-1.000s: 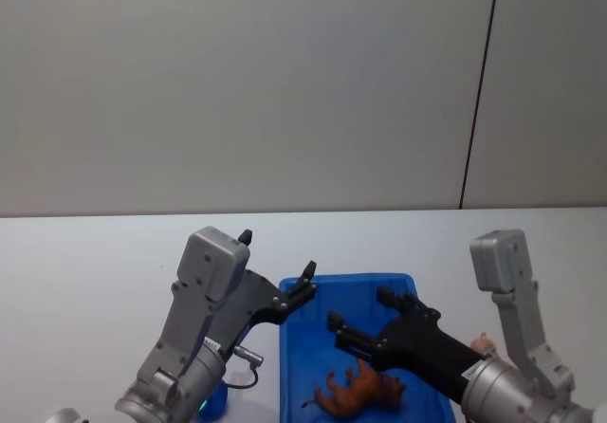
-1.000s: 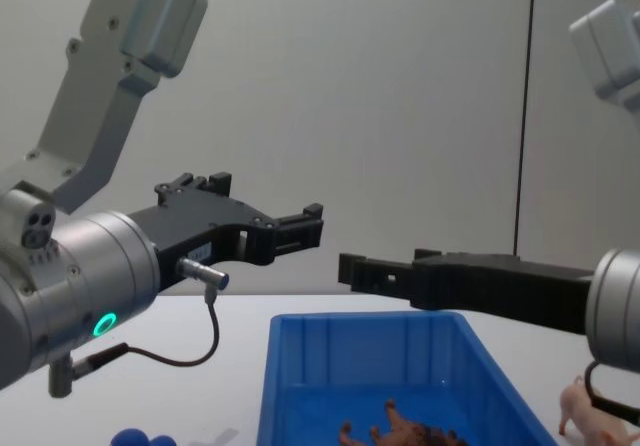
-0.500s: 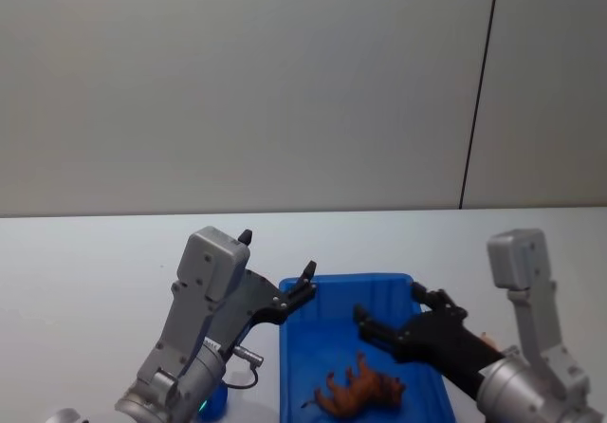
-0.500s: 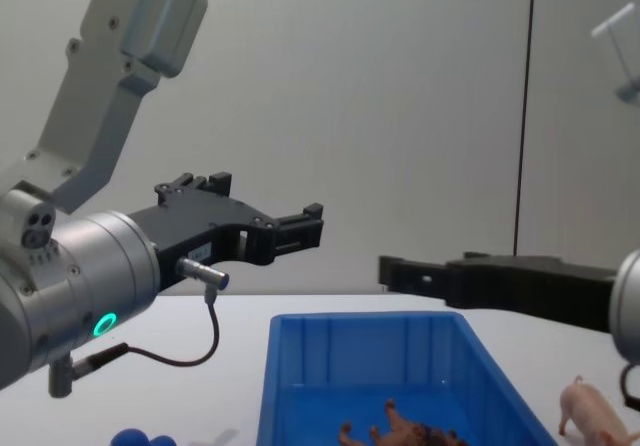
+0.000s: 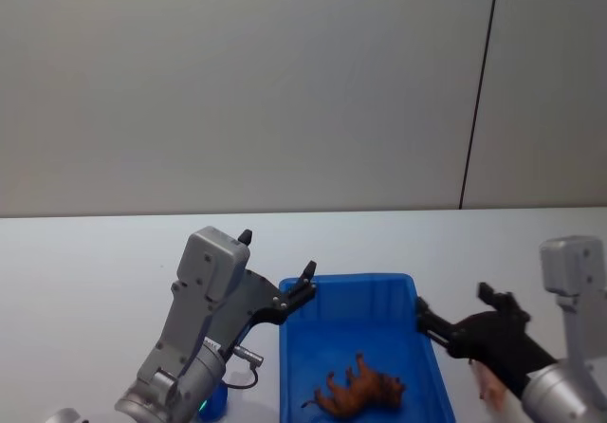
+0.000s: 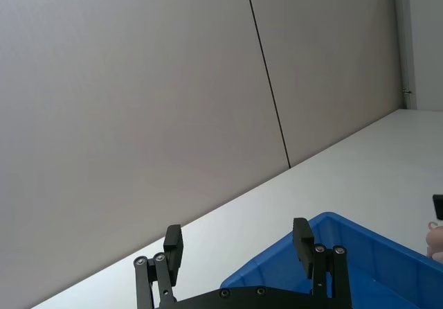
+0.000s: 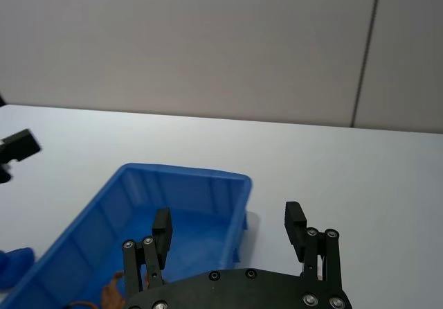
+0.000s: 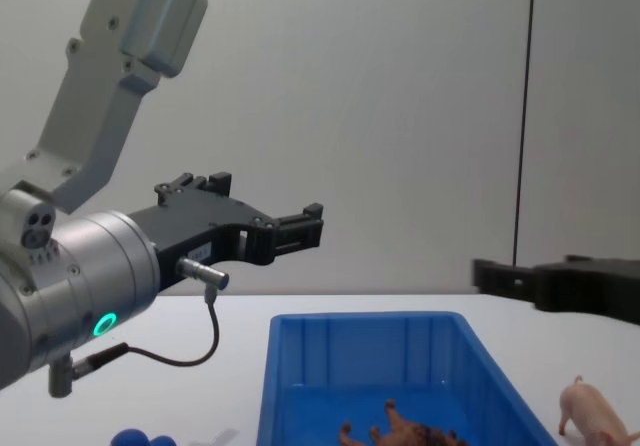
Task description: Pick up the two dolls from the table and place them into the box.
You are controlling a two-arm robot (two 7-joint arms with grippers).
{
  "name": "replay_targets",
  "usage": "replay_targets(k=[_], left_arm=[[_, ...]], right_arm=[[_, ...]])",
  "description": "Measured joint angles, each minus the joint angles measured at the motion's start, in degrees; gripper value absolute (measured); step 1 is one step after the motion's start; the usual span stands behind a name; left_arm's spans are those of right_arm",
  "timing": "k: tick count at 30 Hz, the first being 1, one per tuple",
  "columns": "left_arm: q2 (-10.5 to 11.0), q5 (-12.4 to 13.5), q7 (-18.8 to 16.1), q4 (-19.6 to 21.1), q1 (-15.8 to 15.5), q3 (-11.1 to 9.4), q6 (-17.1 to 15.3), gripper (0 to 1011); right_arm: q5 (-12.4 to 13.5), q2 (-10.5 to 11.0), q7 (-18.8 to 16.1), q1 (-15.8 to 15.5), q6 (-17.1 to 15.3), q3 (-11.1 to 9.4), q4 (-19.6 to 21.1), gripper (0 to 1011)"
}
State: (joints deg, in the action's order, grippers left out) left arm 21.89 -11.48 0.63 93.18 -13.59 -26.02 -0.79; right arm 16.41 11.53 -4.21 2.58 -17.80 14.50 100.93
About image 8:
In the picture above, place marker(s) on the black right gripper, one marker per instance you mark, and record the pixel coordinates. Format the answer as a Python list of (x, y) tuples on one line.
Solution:
[(590, 286)]

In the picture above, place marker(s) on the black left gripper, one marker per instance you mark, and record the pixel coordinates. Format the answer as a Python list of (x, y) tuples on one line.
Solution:
[(190, 226)]

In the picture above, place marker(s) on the silver and grey left robot arm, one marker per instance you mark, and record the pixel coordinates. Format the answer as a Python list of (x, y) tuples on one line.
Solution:
[(100, 266)]

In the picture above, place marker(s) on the blue plastic bin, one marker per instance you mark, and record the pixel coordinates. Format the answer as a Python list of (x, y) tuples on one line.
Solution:
[(375, 346)]

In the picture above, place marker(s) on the pink toy pig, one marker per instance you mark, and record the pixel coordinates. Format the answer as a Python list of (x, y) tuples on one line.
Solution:
[(590, 406)]

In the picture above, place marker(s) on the brown toy animal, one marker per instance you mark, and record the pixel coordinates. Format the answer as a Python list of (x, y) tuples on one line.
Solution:
[(410, 431)]

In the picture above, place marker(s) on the blue round toy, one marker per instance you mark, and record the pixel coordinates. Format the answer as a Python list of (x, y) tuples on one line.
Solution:
[(130, 438), (161, 441)]

